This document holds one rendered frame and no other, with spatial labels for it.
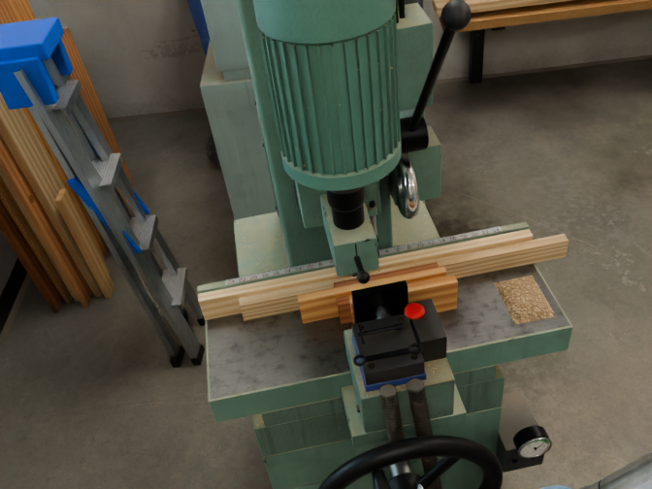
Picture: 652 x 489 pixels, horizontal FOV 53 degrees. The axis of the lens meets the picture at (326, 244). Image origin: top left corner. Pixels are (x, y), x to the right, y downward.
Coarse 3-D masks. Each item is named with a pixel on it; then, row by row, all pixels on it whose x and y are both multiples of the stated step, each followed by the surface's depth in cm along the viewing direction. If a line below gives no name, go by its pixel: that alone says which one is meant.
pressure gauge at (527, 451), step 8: (520, 432) 117; (528, 432) 116; (536, 432) 116; (544, 432) 117; (520, 440) 117; (528, 440) 116; (536, 440) 116; (544, 440) 116; (520, 448) 116; (528, 448) 117; (544, 448) 118; (520, 456) 118; (528, 456) 119; (536, 456) 119
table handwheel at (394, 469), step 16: (384, 448) 88; (400, 448) 88; (416, 448) 88; (432, 448) 88; (448, 448) 89; (464, 448) 90; (480, 448) 91; (352, 464) 89; (368, 464) 88; (384, 464) 88; (400, 464) 100; (448, 464) 92; (480, 464) 92; (496, 464) 94; (336, 480) 90; (352, 480) 89; (400, 480) 96; (416, 480) 96; (432, 480) 94; (496, 480) 96
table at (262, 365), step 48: (480, 288) 115; (240, 336) 113; (288, 336) 111; (336, 336) 110; (480, 336) 107; (528, 336) 106; (240, 384) 105; (288, 384) 104; (336, 384) 106; (384, 432) 100
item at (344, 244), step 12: (324, 204) 110; (324, 216) 109; (336, 228) 105; (360, 228) 104; (372, 228) 104; (336, 240) 103; (348, 240) 102; (360, 240) 102; (372, 240) 102; (336, 252) 103; (348, 252) 103; (360, 252) 104; (372, 252) 104; (336, 264) 105; (348, 264) 105; (372, 264) 106
